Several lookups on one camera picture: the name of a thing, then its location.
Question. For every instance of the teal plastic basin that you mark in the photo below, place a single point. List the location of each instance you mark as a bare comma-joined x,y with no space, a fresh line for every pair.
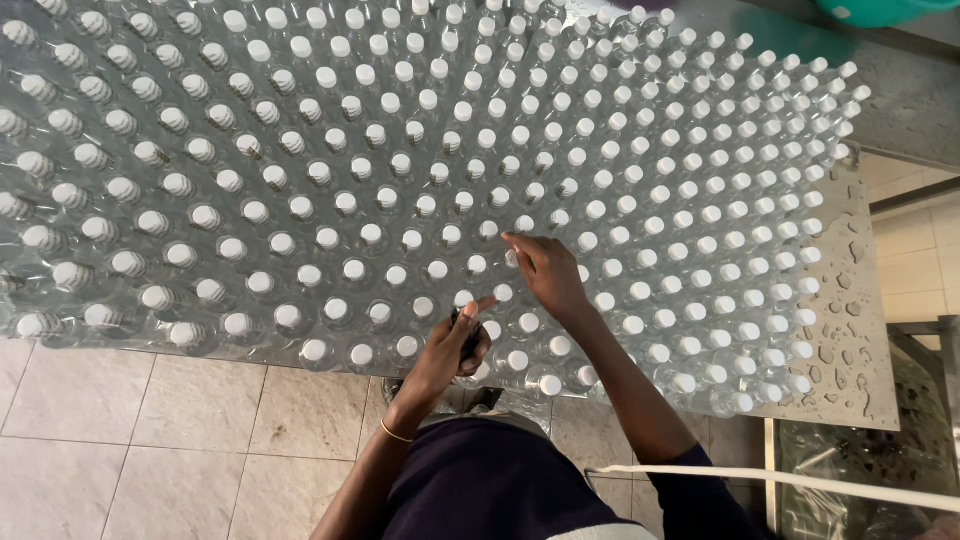
877,10

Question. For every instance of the black handheld marker tool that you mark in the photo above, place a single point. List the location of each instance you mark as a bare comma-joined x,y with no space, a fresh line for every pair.
468,341

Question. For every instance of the grey metal frame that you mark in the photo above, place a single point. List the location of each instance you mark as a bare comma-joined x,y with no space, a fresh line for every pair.
946,360

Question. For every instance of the single plastic water bottle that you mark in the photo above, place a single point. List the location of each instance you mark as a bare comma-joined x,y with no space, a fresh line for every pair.
511,259

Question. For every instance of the person's dark navy clothing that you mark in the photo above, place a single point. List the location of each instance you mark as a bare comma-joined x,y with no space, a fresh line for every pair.
487,487

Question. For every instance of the person's right hand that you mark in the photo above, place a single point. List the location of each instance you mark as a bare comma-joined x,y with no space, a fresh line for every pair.
551,277

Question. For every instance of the array of white-capped clear bottles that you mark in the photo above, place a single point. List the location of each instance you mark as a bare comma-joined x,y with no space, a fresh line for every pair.
315,172

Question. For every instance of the black shoe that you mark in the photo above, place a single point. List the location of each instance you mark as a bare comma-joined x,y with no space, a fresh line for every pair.
484,399
391,390

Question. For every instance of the person's left hand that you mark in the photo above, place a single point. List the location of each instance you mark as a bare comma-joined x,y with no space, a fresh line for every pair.
439,367

